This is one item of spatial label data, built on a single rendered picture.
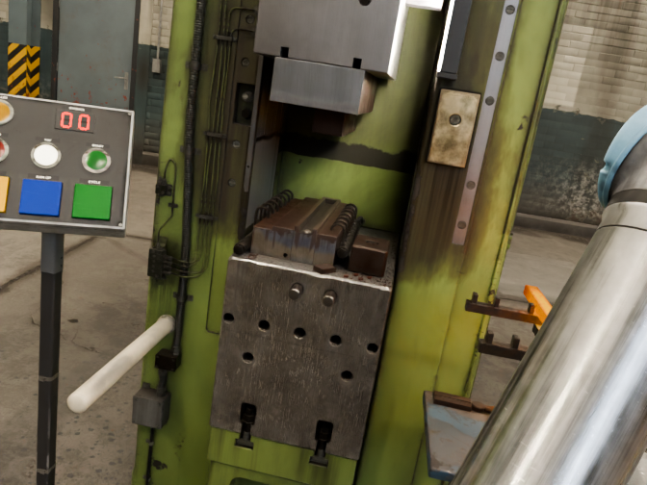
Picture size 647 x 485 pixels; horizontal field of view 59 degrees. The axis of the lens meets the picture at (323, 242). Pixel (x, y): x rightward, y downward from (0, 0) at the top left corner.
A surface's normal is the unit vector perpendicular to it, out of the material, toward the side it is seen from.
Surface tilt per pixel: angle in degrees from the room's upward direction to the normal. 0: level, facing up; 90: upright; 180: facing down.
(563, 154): 92
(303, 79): 90
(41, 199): 60
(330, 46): 90
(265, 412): 90
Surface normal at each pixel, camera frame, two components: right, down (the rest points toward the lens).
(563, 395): -0.51, -0.43
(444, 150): -0.16, 0.24
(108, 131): 0.31, -0.22
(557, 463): -0.24, -0.29
